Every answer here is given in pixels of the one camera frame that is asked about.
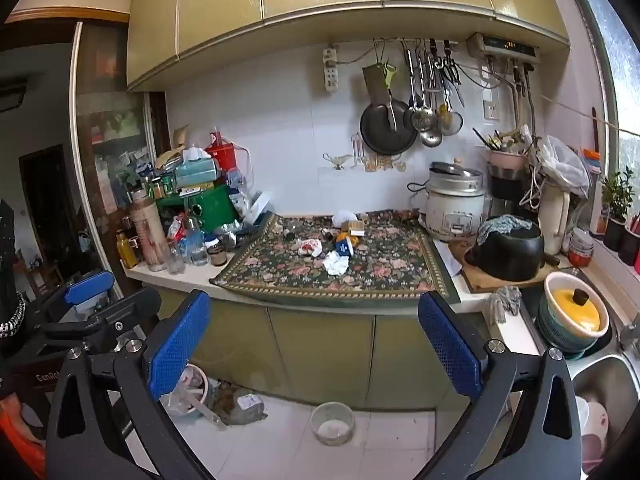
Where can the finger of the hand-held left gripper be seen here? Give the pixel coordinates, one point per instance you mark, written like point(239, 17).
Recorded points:
point(127, 310)
point(87, 286)

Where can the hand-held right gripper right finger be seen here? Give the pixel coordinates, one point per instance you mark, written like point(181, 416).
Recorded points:
point(450, 350)

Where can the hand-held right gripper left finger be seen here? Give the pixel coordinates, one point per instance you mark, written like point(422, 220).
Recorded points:
point(180, 345)

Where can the white bowl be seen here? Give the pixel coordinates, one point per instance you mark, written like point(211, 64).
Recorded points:
point(332, 427)

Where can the brown cardboard sleeve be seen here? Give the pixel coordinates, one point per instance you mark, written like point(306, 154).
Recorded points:
point(355, 227)

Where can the white foam fruit net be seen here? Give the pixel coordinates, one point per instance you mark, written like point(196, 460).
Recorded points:
point(345, 217)

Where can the pink waste bin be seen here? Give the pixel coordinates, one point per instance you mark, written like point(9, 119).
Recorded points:
point(192, 390)

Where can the amber oil bottle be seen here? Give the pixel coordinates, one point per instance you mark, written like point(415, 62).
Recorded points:
point(127, 252)

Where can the wooden cutting board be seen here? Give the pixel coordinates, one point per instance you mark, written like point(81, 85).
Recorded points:
point(475, 285)

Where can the drinking glass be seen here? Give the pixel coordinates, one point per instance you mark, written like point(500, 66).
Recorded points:
point(176, 260)

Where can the grey dishcloth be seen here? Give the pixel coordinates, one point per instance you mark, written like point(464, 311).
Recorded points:
point(505, 300)

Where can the patterned thermos flask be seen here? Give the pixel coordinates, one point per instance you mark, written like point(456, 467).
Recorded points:
point(149, 235)

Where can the grey sack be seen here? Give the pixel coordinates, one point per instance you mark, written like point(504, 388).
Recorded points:
point(247, 405)

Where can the clear plastic bottle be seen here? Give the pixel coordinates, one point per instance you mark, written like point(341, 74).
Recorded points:
point(196, 247)

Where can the small dark-lidded jar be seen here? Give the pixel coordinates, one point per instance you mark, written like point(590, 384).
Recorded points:
point(217, 256)

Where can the floral patterned cloth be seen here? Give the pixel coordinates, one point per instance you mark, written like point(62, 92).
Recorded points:
point(390, 270)

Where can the bowl with yellow lid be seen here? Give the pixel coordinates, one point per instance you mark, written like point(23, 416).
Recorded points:
point(550, 332)

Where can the black cooking pot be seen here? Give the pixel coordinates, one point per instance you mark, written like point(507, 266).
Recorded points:
point(505, 257)

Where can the yellow pot lid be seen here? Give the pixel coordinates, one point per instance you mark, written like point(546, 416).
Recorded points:
point(575, 307)

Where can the green box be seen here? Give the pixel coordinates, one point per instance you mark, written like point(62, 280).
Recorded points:
point(215, 207)

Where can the blue-grey rag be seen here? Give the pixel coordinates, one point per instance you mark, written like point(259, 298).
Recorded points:
point(505, 225)

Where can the white rice cooker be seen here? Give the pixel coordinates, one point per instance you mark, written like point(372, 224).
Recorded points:
point(452, 210)

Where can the crumpled white tissue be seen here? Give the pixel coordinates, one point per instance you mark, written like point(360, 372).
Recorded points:
point(336, 264)

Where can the small blue carton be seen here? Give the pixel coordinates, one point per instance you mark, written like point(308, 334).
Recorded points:
point(345, 247)

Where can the teal tissue box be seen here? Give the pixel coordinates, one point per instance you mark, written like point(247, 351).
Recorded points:
point(197, 174)

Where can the red and white wrapper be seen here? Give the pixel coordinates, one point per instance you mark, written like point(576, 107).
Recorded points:
point(310, 247)

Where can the steel sink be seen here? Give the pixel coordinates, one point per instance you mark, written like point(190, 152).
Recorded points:
point(605, 400)

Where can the glass display cabinet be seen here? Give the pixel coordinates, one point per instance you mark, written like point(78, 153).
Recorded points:
point(115, 125)

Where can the stack of bowls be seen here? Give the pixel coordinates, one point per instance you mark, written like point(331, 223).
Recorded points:
point(581, 250)

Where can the white electric kettle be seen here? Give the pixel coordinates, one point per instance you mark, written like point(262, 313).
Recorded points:
point(552, 220)

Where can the black countertop appliance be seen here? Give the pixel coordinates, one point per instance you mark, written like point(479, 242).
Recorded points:
point(505, 190)

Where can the steel faucet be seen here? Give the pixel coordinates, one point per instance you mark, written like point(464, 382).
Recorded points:
point(629, 335)

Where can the pink utensil holder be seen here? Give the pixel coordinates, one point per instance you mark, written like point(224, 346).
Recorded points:
point(507, 160)

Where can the metal ladle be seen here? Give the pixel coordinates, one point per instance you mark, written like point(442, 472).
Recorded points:
point(430, 135)

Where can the white plastic bag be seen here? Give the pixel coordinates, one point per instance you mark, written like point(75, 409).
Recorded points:
point(565, 165)

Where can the potted green plant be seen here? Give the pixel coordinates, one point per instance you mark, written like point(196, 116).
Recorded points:
point(616, 200)

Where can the black frying pan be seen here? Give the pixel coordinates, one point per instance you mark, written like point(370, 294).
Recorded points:
point(387, 135)

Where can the small mesh strainer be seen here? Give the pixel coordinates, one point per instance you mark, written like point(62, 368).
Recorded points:
point(451, 122)

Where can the metal skimmer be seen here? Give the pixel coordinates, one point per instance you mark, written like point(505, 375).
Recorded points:
point(421, 119)

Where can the kitchen cleaver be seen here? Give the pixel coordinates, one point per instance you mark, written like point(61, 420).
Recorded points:
point(376, 82)

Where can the green peeler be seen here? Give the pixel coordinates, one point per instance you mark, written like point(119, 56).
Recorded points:
point(390, 74)

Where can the kitchen scissors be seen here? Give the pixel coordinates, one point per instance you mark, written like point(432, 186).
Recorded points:
point(450, 67)

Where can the white power strip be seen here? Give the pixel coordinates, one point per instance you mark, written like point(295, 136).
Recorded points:
point(330, 72)

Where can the yellow upper kitchen cabinet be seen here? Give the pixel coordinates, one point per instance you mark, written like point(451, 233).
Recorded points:
point(300, 10)

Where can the window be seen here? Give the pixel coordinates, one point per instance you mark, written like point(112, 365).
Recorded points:
point(612, 35)

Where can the gold lamp wall sticker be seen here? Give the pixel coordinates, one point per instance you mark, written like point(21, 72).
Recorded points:
point(337, 161)

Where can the wall socket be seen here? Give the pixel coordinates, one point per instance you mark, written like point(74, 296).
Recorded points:
point(491, 110)

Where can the white wall-mounted appliance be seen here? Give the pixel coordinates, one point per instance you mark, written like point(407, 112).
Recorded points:
point(502, 46)

